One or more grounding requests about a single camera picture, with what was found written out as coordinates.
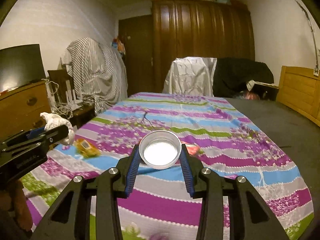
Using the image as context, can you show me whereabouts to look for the brown wooden wardrobe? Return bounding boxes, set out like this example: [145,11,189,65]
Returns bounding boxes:
[151,0,256,97]

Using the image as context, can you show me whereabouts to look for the colourful hanging bags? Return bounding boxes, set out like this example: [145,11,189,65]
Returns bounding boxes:
[111,37,126,56]

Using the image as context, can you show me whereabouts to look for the thin metal pole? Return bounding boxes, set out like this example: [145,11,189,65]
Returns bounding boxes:
[274,0,320,77]

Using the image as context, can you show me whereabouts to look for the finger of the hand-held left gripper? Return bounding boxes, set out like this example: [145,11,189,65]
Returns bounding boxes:
[2,127,47,148]
[1,125,69,153]

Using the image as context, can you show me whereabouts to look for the dark wooden chair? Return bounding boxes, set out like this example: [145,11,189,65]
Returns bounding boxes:
[47,69,97,128]

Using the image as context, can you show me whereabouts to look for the person's left forearm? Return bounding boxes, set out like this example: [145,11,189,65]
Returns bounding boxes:
[7,179,33,231]

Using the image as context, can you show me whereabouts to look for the grey striped cloth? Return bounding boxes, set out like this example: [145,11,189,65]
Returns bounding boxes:
[61,37,128,114]

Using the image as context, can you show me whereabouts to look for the black cloth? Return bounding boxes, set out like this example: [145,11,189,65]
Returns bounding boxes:
[212,57,274,98]

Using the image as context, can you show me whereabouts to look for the pink carton box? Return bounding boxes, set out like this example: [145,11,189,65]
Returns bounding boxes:
[181,141,201,156]

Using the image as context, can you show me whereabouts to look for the paper towel ball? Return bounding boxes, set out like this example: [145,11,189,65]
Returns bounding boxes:
[40,112,75,146]

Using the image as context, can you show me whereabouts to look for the orange candy wrapper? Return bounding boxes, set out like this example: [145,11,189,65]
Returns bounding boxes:
[76,139,101,158]

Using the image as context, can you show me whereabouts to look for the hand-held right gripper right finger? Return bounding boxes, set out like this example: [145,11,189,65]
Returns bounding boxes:
[179,145,288,240]

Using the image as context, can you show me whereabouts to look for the dark bedside cabinet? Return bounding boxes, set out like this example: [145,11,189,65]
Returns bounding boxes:
[246,80,279,101]

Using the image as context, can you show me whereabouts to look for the grey mattress cover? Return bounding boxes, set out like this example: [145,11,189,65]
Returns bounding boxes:
[226,97,320,240]

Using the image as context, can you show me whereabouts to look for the white cables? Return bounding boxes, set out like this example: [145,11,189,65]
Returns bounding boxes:
[46,78,76,121]

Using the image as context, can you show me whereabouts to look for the white routers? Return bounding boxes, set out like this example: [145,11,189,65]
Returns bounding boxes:
[64,79,83,111]

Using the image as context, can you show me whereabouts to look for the wooden bed headboard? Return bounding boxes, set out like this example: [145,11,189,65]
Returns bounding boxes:
[276,65,320,128]

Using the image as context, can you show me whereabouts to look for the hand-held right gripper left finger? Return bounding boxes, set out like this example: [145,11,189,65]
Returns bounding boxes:
[30,144,140,240]

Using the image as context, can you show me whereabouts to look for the dark wooden door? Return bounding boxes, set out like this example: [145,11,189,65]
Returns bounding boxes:
[118,15,154,98]

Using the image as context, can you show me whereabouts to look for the striped floral bed sheet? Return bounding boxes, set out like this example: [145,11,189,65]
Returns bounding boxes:
[21,92,314,240]

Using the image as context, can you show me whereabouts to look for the white cloth cover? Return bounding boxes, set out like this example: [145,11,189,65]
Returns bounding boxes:
[162,57,217,97]

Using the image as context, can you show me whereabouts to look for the pink plastic bag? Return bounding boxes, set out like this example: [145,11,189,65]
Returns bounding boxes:
[243,91,262,101]

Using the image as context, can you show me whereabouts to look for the wooden drawer dresser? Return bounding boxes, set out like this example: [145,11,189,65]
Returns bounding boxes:
[0,80,52,146]

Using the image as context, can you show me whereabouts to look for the white plastic lid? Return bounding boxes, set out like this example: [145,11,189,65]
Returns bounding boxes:
[139,130,182,169]

